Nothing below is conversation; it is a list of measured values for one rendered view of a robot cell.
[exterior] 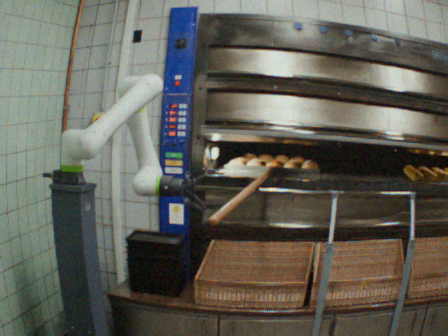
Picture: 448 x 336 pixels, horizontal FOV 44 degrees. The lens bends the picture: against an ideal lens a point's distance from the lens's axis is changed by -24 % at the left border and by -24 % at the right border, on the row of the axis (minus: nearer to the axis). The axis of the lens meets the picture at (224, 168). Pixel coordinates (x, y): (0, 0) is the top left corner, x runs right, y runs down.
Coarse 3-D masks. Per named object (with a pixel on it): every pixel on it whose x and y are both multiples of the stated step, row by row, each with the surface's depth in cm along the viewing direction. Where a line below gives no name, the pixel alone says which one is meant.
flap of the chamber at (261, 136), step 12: (204, 132) 356; (216, 132) 355; (228, 132) 354; (240, 132) 353; (252, 132) 352; (264, 132) 351; (276, 132) 350; (288, 132) 350; (312, 144) 363; (324, 144) 360; (336, 144) 356; (348, 144) 352; (360, 144) 348; (372, 144) 344; (384, 144) 340; (396, 144) 339; (408, 144) 338; (420, 144) 336
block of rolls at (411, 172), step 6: (408, 168) 406; (414, 168) 403; (420, 168) 411; (426, 168) 403; (432, 168) 417; (438, 168) 408; (444, 168) 416; (408, 174) 395; (414, 174) 369; (420, 174) 368; (426, 174) 376; (432, 174) 365; (438, 174) 382; (444, 174) 365; (414, 180) 369; (420, 180) 368; (432, 180) 364; (444, 180) 364
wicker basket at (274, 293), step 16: (224, 240) 370; (208, 256) 357; (224, 256) 369; (240, 256) 367; (256, 256) 366; (272, 256) 365; (288, 256) 363; (304, 256) 362; (208, 272) 359; (224, 272) 367; (240, 272) 366; (256, 272) 365; (288, 272) 362; (304, 272) 360; (208, 288) 326; (224, 288) 325; (240, 288) 324; (256, 288) 323; (272, 288) 362; (288, 288) 320; (304, 288) 318; (208, 304) 327; (224, 304) 328; (240, 304) 325; (256, 304) 323; (272, 304) 322; (288, 304) 321
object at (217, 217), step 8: (272, 168) 393; (264, 176) 354; (256, 184) 323; (240, 192) 290; (248, 192) 297; (232, 200) 267; (240, 200) 276; (224, 208) 248; (232, 208) 258; (216, 216) 231; (224, 216) 242
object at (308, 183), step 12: (204, 180) 373; (216, 180) 372; (228, 180) 371; (240, 180) 370; (252, 180) 369; (276, 180) 367; (288, 180) 366; (300, 180) 365; (312, 180) 364; (324, 180) 364; (336, 180) 366
